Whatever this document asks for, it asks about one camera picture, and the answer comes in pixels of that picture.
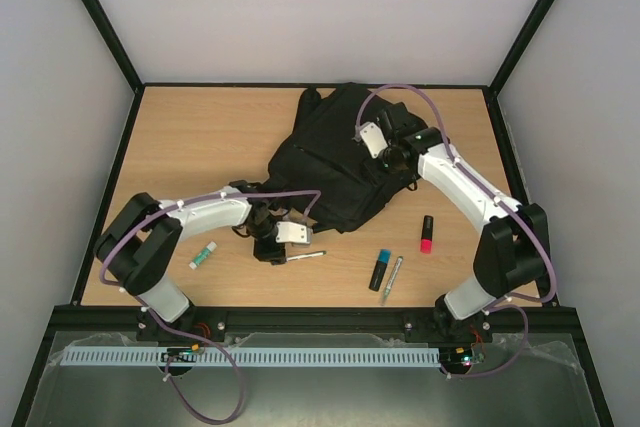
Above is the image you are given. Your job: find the blue whiteboard pen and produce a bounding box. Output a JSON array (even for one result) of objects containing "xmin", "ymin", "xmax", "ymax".
[{"xmin": 286, "ymin": 250, "xmax": 327, "ymax": 263}]

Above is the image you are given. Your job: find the black student bag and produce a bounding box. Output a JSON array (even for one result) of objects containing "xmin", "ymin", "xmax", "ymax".
[{"xmin": 233, "ymin": 83, "xmax": 417, "ymax": 233}]

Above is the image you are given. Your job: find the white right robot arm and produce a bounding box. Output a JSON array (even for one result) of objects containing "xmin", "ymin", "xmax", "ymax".
[{"xmin": 355, "ymin": 103, "xmax": 550, "ymax": 339}]

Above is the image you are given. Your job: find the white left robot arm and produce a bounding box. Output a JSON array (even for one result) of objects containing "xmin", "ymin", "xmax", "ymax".
[{"xmin": 94, "ymin": 181, "xmax": 308, "ymax": 323}]

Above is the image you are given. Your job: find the green glue stick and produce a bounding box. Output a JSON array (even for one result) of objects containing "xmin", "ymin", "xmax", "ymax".
[{"xmin": 189, "ymin": 242, "xmax": 217, "ymax": 270}]

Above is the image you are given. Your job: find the pink highlighter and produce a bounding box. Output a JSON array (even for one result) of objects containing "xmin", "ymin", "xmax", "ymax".
[{"xmin": 420, "ymin": 215, "xmax": 434, "ymax": 254}]

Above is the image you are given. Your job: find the blue highlighter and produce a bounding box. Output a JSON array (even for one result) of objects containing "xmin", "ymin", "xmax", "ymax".
[{"xmin": 368, "ymin": 249, "xmax": 391, "ymax": 292}]

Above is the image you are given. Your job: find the silver marker pen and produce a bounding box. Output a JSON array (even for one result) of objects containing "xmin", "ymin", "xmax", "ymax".
[{"xmin": 380, "ymin": 256, "xmax": 404, "ymax": 306}]

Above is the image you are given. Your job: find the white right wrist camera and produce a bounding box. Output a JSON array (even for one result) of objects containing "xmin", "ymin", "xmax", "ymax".
[{"xmin": 356, "ymin": 122, "xmax": 388, "ymax": 159}]

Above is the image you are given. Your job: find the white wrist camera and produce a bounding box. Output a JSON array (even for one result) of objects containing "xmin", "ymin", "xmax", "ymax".
[
  {"xmin": 275, "ymin": 221, "xmax": 312, "ymax": 245},
  {"xmin": 356, "ymin": 122, "xmax": 388, "ymax": 159}
]

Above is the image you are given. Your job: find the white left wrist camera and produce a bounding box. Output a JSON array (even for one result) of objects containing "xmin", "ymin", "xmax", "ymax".
[{"xmin": 275, "ymin": 221, "xmax": 312, "ymax": 245}]

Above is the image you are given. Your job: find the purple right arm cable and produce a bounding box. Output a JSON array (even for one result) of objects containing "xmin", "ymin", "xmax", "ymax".
[{"xmin": 353, "ymin": 84, "xmax": 559, "ymax": 381}]

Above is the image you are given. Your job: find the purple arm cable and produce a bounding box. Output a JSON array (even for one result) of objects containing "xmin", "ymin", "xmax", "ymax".
[
  {"xmin": 353, "ymin": 84, "xmax": 559, "ymax": 381},
  {"xmin": 99, "ymin": 189, "xmax": 322, "ymax": 421}
]

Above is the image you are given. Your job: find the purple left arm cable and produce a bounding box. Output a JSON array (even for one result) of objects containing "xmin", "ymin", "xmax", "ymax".
[{"xmin": 99, "ymin": 189, "xmax": 322, "ymax": 421}]

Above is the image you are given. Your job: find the light blue cable duct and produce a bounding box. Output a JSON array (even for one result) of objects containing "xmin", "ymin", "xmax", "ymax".
[{"xmin": 60, "ymin": 346, "xmax": 441, "ymax": 368}]

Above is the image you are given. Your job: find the black front mounting rail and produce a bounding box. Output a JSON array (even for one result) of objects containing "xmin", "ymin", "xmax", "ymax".
[{"xmin": 46, "ymin": 305, "xmax": 585, "ymax": 345}]

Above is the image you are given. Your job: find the black right frame post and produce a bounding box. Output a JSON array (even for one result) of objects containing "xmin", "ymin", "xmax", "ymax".
[{"xmin": 487, "ymin": 0, "xmax": 556, "ymax": 100}]

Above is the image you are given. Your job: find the black frame post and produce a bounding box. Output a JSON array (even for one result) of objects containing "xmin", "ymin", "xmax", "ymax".
[
  {"xmin": 80, "ymin": 0, "xmax": 143, "ymax": 92},
  {"xmin": 487, "ymin": 0, "xmax": 556, "ymax": 100}
]

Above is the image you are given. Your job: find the black left frame post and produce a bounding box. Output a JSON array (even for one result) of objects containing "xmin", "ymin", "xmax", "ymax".
[{"xmin": 80, "ymin": 0, "xmax": 143, "ymax": 92}]

